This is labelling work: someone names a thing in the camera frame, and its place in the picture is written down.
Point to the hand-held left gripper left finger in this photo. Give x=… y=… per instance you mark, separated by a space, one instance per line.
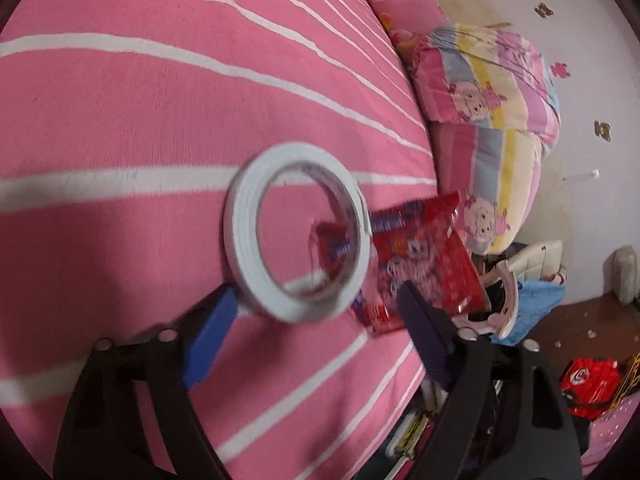
x=210 y=330

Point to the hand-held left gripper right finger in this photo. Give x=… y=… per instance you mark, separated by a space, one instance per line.
x=425 y=330

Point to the red clear printed wrapper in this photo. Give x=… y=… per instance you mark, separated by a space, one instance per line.
x=425 y=255

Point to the white tape roll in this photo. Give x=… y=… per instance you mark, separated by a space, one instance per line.
x=242 y=240

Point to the yellow packet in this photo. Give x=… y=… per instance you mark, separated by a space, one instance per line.
x=412 y=430

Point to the blue cloth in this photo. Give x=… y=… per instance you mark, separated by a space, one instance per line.
x=540 y=305

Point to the striped cartoon print pillow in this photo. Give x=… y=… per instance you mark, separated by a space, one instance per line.
x=500 y=185

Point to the red plastic bag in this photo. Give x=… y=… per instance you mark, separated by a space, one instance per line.
x=590 y=382

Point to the pink cloth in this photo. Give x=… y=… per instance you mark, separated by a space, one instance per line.
x=615 y=435

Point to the pink striped bed sheet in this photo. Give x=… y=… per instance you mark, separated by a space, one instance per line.
x=125 y=110

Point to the folded cartoon print quilt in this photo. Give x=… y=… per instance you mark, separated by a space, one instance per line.
x=490 y=80

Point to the pink cartoon print pillow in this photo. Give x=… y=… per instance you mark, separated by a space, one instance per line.
x=400 y=5

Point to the clear wall hook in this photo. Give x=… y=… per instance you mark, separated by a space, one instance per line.
x=582 y=175

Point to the brown bear wall sticker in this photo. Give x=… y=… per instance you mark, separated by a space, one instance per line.
x=542 y=9
x=602 y=130

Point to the pink bear wall sticker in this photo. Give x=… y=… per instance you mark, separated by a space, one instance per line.
x=560 y=69

